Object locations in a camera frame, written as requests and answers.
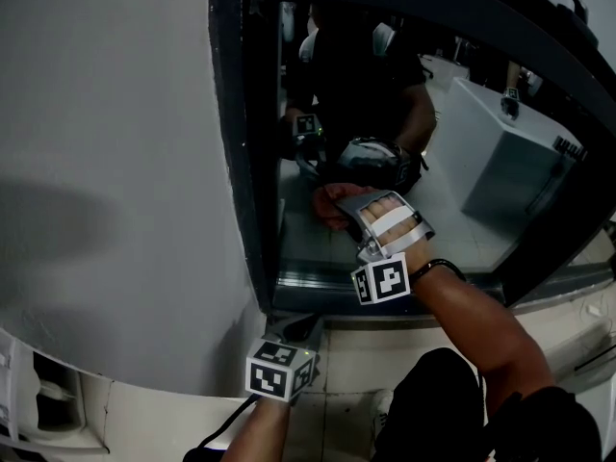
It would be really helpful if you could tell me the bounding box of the black wristband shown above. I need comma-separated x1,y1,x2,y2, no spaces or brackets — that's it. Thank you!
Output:
410,258,467,284

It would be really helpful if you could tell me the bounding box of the red-brown cloth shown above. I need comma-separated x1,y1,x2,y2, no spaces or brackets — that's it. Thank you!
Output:
311,182,381,233

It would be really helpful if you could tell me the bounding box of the person's black clothing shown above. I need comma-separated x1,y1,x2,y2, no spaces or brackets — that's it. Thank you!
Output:
373,346,603,462

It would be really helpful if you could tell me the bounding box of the person's right hand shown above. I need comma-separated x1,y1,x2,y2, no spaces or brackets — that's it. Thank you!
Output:
359,195,421,241

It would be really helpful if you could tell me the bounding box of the white plastic chair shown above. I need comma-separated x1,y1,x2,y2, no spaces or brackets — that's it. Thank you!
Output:
0,327,113,462

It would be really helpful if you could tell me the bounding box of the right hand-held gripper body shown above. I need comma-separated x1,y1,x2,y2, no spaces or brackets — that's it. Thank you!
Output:
350,191,437,306

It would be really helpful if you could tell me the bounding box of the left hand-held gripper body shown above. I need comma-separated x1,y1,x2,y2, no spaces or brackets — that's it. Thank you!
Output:
244,332,320,402

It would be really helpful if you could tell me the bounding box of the clear window glass pane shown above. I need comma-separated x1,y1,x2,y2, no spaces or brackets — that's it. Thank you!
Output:
276,0,596,288

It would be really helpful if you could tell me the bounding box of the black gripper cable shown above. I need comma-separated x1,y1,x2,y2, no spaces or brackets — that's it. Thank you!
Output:
184,395,257,462

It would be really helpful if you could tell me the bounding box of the person's left forearm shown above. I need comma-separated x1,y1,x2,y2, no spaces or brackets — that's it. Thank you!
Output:
230,395,294,462

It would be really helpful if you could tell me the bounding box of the mirrored glass door panel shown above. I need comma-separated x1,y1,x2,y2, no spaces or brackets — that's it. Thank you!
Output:
206,0,616,317

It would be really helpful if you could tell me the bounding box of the person's right forearm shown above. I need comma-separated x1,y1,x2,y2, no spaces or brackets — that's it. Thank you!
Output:
407,252,555,390

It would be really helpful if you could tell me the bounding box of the frosted window pane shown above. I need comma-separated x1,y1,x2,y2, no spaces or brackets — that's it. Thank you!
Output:
575,0,616,55

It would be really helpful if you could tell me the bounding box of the person's white shoe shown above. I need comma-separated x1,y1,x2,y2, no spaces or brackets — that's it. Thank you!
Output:
369,388,397,433

